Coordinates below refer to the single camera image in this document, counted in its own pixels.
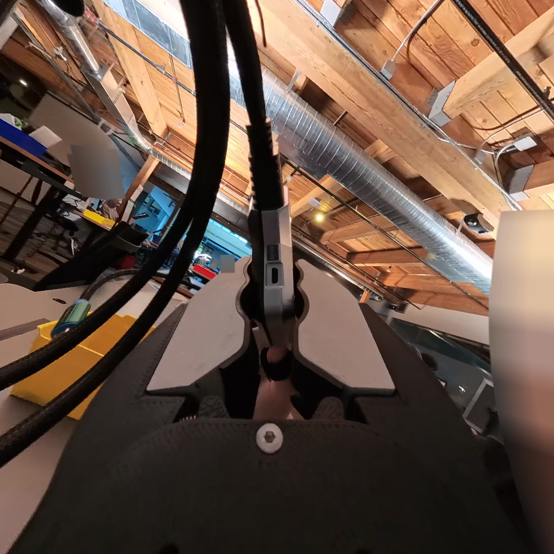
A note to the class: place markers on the yellow plastic bin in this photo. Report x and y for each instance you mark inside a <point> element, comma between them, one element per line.
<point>60,372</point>

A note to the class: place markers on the person's right hand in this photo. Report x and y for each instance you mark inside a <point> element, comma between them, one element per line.
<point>272,402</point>

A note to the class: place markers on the black HDMI switch box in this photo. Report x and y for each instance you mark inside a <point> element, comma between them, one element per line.
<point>281,233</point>

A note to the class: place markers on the wooden work table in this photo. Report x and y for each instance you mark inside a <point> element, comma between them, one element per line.
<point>52,181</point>

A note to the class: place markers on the thin silver ventilation duct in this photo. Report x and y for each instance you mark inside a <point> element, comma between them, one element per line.
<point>80,47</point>

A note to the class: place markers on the blue storage crate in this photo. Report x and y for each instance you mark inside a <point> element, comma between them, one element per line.
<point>17,138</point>

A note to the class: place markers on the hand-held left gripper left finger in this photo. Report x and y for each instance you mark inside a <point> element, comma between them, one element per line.
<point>194,337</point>

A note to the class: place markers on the wide silver ventilation duct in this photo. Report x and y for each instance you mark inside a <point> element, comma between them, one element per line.
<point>368,186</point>

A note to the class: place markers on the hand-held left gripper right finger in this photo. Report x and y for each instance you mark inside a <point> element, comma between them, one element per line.
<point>342,342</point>

